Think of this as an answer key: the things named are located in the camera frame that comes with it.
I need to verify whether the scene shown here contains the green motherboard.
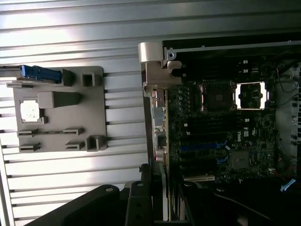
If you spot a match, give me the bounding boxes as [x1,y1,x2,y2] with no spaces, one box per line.
[151,60,278,183]

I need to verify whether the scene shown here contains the grey parts rack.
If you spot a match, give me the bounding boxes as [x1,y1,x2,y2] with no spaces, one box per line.
[7,65,109,153]

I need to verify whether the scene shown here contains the open black PC case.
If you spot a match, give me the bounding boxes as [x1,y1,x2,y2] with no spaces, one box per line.
[137,39,301,212]

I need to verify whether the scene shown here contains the blue expansion slot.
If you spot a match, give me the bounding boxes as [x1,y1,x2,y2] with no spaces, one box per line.
[180,141,228,151]

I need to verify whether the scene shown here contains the light blue wire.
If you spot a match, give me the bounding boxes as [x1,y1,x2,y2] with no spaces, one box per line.
[281,178,296,191]

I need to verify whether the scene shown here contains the green RAM stick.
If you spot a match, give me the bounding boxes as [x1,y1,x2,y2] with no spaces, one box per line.
[18,130,78,136]

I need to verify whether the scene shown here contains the black RAM slot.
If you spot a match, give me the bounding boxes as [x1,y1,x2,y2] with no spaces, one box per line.
[183,116,250,135]

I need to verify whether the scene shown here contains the grey chipset heatsink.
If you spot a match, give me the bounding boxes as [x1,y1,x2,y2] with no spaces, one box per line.
[231,150,250,170]

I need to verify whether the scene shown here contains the metal socket cover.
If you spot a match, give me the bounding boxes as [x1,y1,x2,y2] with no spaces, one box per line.
[236,81,270,111]

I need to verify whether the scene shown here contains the CPU socket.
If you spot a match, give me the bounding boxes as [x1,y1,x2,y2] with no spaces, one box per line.
[197,81,237,113]

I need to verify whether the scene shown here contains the hard disk in blue caddy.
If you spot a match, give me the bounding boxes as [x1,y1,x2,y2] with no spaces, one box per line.
[0,65,62,84]

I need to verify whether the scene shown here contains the silver CPU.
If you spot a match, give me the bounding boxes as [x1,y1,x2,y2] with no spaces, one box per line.
[20,100,40,123]

